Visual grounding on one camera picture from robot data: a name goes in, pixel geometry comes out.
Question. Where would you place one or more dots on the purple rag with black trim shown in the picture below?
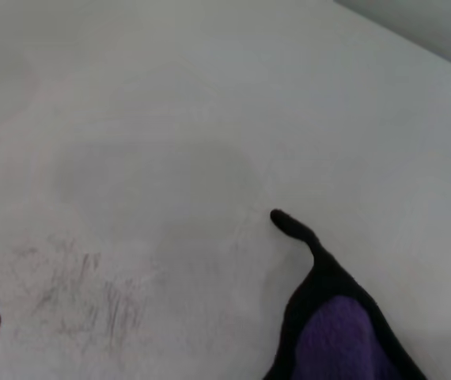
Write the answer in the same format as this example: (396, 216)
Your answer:
(328, 316)

